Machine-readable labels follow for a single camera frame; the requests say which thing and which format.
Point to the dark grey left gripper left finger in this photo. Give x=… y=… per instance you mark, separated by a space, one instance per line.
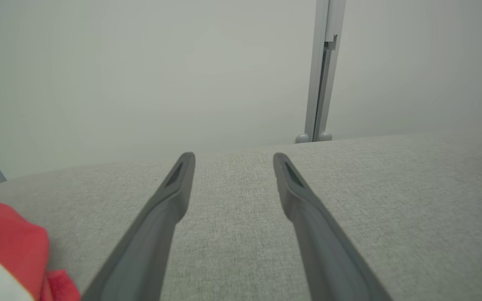
x=140 y=251

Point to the grey partition post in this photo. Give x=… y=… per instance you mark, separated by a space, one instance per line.
x=322 y=83

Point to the red shorts with white stripe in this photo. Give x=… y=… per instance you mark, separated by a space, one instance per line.
x=11 y=238

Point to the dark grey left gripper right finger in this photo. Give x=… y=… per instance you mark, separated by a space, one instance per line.
x=329 y=259

